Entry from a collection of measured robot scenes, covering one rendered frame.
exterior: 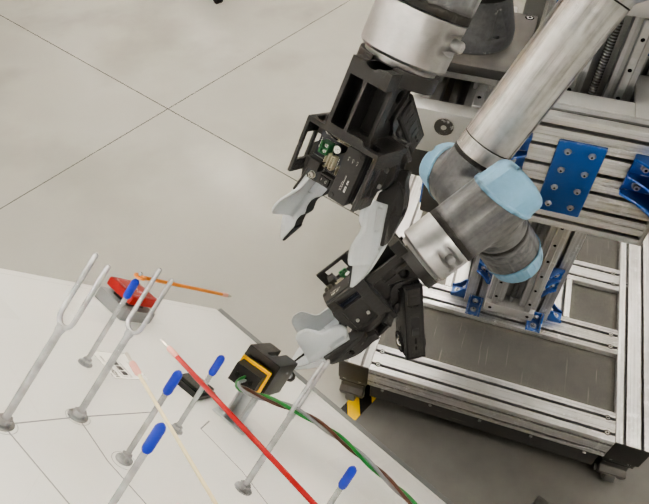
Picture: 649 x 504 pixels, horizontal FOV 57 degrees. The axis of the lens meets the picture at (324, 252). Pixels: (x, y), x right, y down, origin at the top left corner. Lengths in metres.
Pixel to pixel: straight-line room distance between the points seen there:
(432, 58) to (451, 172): 0.38
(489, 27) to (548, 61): 0.35
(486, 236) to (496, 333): 1.21
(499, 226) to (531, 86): 0.20
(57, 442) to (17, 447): 0.03
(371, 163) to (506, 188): 0.24
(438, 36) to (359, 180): 0.12
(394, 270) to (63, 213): 2.09
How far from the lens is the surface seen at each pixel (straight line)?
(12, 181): 2.92
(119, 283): 0.80
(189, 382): 0.70
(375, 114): 0.50
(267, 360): 0.65
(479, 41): 1.14
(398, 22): 0.48
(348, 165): 0.49
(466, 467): 1.90
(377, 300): 0.70
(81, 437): 0.53
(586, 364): 1.93
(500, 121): 0.82
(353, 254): 0.53
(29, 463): 0.48
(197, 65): 3.40
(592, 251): 2.22
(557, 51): 0.81
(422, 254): 0.70
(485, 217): 0.70
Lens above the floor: 1.73
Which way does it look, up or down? 48 degrees down
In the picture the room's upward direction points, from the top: straight up
